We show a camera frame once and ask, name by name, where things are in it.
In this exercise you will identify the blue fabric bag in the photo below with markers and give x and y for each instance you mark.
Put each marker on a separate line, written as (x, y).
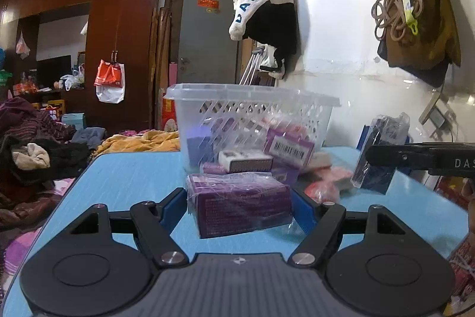
(363, 138)

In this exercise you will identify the pile of dark clothes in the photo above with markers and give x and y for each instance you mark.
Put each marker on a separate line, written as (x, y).
(33, 150)

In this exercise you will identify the wall power strip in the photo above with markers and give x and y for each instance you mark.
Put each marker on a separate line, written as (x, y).
(438, 116)

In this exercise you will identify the red white tissue pack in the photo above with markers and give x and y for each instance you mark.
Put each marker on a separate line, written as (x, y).
(328, 185)

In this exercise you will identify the dark purple box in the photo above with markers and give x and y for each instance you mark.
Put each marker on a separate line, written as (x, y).
(241, 205)

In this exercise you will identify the small purple box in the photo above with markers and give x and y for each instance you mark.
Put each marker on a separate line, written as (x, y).
(213, 168)

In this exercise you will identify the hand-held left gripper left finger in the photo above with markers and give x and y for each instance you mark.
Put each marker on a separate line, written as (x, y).
(174, 211)

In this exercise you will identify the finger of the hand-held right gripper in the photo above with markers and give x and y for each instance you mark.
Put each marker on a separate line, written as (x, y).
(397, 155)

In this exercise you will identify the grey metal door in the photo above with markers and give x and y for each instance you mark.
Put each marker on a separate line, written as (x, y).
(209, 38)

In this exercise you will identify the brown hanging bag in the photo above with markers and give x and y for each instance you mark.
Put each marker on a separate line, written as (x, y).
(426, 31)

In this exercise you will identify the blue grey cloth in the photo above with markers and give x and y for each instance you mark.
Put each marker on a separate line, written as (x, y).
(89, 138)

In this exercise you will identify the red printed carton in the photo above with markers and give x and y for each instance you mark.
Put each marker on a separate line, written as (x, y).
(169, 114)

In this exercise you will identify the white plastic lattice basket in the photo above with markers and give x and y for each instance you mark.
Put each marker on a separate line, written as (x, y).
(252, 96)

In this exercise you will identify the yellow blanket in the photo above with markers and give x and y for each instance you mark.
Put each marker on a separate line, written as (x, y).
(137, 144)

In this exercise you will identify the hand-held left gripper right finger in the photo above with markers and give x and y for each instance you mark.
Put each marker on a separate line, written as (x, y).
(302, 211)

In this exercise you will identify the blue purple box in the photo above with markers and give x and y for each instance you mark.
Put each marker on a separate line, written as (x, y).
(200, 148)

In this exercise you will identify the black television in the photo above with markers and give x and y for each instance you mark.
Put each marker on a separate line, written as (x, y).
(54, 72)

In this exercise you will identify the orange white plastic bag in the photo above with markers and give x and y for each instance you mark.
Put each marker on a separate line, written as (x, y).
(109, 79)

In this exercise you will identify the pink packet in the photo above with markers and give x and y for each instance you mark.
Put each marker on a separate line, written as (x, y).
(293, 127)

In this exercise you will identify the clear packet with black item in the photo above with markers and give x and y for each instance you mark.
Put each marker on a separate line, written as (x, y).
(378, 176)

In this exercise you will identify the green printed sack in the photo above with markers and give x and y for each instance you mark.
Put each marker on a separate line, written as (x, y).
(4, 77)

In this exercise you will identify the dark wooden wardrobe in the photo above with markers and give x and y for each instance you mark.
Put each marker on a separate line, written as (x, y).
(122, 42)

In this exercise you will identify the grey white printed box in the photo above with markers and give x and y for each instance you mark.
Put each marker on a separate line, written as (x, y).
(245, 161)

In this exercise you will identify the purple box with barcode label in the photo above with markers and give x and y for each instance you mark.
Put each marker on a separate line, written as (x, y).
(291, 148)

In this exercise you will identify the teal box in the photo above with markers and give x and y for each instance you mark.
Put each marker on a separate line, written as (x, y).
(73, 121)

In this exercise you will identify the pink plastic bag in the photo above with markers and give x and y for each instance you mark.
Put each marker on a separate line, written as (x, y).
(23, 46)

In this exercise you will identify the metal crutches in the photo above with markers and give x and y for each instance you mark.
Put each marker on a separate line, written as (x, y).
(252, 64)

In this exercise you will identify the wooden boards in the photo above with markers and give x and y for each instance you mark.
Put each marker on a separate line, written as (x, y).
(163, 53)

